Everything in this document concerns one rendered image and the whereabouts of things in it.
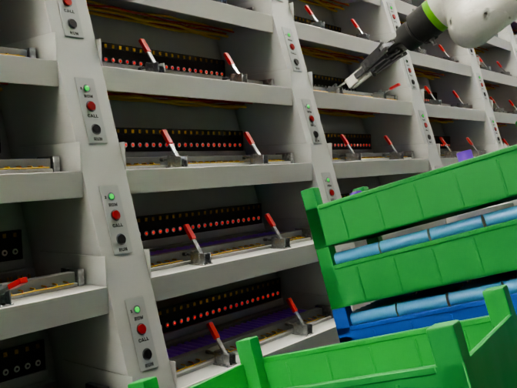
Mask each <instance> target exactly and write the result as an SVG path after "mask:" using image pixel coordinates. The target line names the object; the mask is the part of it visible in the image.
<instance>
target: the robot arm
mask: <svg viewBox="0 0 517 388"><path fill-rule="evenodd" d="M515 20H517V0H425V1H424V2H423V3H422V4H421V5H420V6H419V7H418V8H416V9H414V8H413V9H412V12H411V13H410V14H409V15H407V16H406V22H404V23H403V24H402V25H400V26H399V27H398V28H397V29H396V31H395V32H396V37H394V38H393V39H391V40H389V41H388V42H387V43H384V42H380V44H379V46H378V47H377V48H376V49H375V50H374V51H373V52H372V53H371V54H370V55H369V56H368V57H367V58H366V59H364V60H363V61H362V62H361V63H360V65H361V66H362V67H361V68H359V69H358V70H357V71H355V72H354V73H353V74H351V75H350V76H349V77H348V78H347V79H346V80H345V82H346V84H347V86H348V87H349V88H350V89H351V88H352V89H355V88H356V87H358V86H359V85H360V84H362V83H363V82H364V81H365V80H366V79H367V78H369V77H370V76H371V75H373V76H374V77H375V76H376V73H377V74H378V73H380V72H381V71H383V70H384V69H386V68H387V67H389V66H390V65H391V64H393V63H394V62H396V61H398V60H399V59H400V58H402V57H404V56H406V55H407V54H408V53H407V51H406V50H407V49H408V50H409V51H415V50H416V49H417V48H418V47H419V46H420V45H422V44H423V43H424V44H430V43H432V44H433V45H436V44H437V43H436V42H435V40H436V39H437V38H438V37H439V35H440V34H442V33H443V32H444V31H445V30H446V29H448V30H449V35H450V37H451V39H452V41H453V42H454V43H455V44H457V45H459V46H461V47H463V48H466V49H473V48H477V47H479V46H481V45H484V44H485V43H486V42H487V41H488V40H490V39H491V38H492V37H494V36H495V35H497V34H498V33H499V32H501V30H503V29H504V28H506V27H507V26H508V25H510V24H512V23H513V22H514V21H515Z"/></svg>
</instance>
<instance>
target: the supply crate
mask: <svg viewBox="0 0 517 388"><path fill-rule="evenodd" d="M355 190H358V191H361V190H362V191H361V192H359V193H356V194H354V195H350V196H346V197H344V198H341V199H337V200H334V201H331V202H327V203H324V204H323V201H322V197H321V193H320V191H319V187H312V188H310V189H305V190H302V191H301V195H302V200H303V203H304V207H305V213H306V215H307V219H308V222H309V227H310V230H311V234H312V239H313V242H314V245H315V249H321V248H325V247H328V246H337V245H341V244H346V243H353V242H356V241H360V240H364V239H370V238H373V237H376V236H382V235H385V234H389V233H392V232H397V231H400V230H403V229H408V228H412V227H415V226H420V225H423V224H426V223H429V222H434V221H438V220H440V219H446V218H449V217H452V216H457V215H461V214H463V213H467V212H472V211H475V210H478V209H484V208H486V207H490V206H495V205H498V204H501V203H504V202H509V201H512V200H516V199H517V144H516V145H512V146H509V147H506V148H504V149H499V150H496V151H494V152H489V153H486V154H484V155H481V156H476V157H474V158H471V159H467V160H464V161H461V162H457V163H454V164H451V165H448V166H444V167H442V168H438V169H434V170H432V171H428V172H424V173H422V174H418V175H416V176H411V177H408V178H406V179H401V180H399V181H396V182H391V183H389V184H386V185H383V186H379V187H376V188H374V189H369V188H368V186H363V187H359V188H357V189H353V191H355Z"/></svg>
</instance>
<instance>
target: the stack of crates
mask: <svg viewBox="0 0 517 388"><path fill-rule="evenodd" d="M482 295H483V297H484V300H485V304H486V308H487V310H488V313H489V315H488V316H480V317H476V318H472V319H464V320H457V319H456V320H452V321H447V322H443V323H435V324H434V325H432V326H427V327H422V328H418V329H411V330H406V331H401V332H397V333H390V334H385V335H381V336H373V337H369V338H364V339H357V340H353V341H348V342H344V343H336V344H332V345H327V346H320V347H316V348H311V349H306V350H299V351H295V352H290V353H283V354H278V355H274V356H266V357H263V355H262V350H261V347H260V343H259V338H258V337H257V336H253V337H249V338H244V339H241V340H239V341H237V342H236V346H237V350H238V356H239V359H240V363H241V364H239V365H237V366H235V367H232V368H231V369H229V370H226V371H224V372H222V373H220V374H217V375H215V376H213V377H211V378H208V379H207V380H204V381H202V382H200V383H197V384H195V385H193V386H190V387H189V388H517V316H516V313H515V309H514V306H513V304H512V299H511V296H510V293H509V289H508V287H507V285H501V286H494V287H490V288H487V289H485V290H484V291H482ZM128 388H159V386H158V380H157V377H156V376H152V377H148V378H144V379H140V380H136V381H135V382H132V383H130V384H129V385H128Z"/></svg>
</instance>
